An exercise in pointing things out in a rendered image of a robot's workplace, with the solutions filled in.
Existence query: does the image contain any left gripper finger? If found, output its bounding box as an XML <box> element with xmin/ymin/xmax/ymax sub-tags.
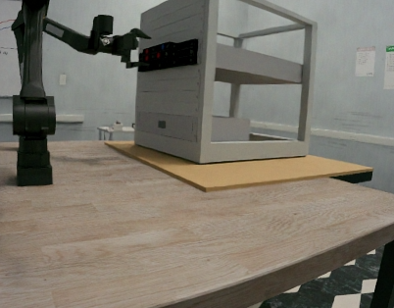
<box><xmin>132</xmin><ymin>62</ymin><xmax>150</xmax><ymax>68</ymax></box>
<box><xmin>136</xmin><ymin>28</ymin><xmax>152</xmax><ymax>39</ymax></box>

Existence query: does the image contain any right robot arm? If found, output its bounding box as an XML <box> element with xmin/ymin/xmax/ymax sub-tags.
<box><xmin>13</xmin><ymin>0</ymin><xmax>56</xmax><ymax>176</ymax></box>

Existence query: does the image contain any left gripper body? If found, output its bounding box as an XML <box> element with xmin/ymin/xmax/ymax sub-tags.
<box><xmin>110</xmin><ymin>27</ymin><xmax>137</xmax><ymax>69</ymax></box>

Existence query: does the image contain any tan flat board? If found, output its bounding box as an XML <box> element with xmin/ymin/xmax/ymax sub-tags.
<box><xmin>104</xmin><ymin>141</ymin><xmax>373</xmax><ymax>192</ymax></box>

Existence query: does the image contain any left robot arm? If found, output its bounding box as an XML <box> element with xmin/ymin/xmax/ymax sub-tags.
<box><xmin>11</xmin><ymin>10</ymin><xmax>139</xmax><ymax>85</ymax></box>

